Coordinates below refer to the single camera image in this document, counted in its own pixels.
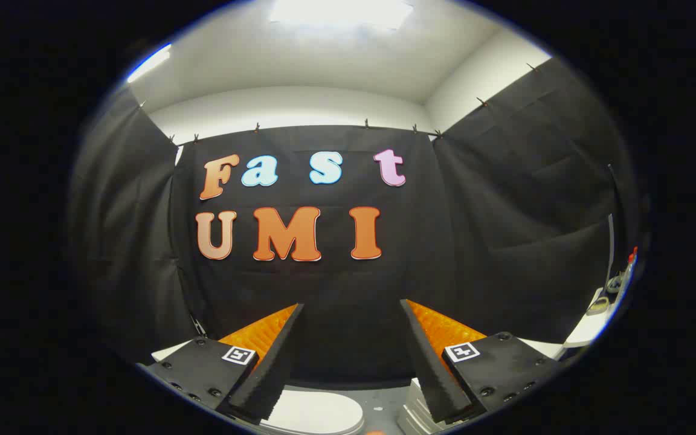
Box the grey vertical pole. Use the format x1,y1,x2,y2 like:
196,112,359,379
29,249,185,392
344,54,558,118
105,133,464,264
607,162,616,292

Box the ceiling light panel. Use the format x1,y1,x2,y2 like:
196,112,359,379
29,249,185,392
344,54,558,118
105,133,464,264
269,0,415,31

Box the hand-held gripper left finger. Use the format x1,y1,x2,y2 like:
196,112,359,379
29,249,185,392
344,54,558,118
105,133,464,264
141,303,305,425

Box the white side shelf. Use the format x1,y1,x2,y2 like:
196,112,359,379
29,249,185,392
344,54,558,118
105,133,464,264
564,288,619,349

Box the black backdrop cloth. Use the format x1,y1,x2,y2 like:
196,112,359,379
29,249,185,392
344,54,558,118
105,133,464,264
69,57,633,387

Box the row of small cloth clips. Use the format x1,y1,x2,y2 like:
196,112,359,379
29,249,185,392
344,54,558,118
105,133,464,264
138,60,543,146

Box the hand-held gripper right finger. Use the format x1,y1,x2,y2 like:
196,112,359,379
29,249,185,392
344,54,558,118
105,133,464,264
400,298,562,425

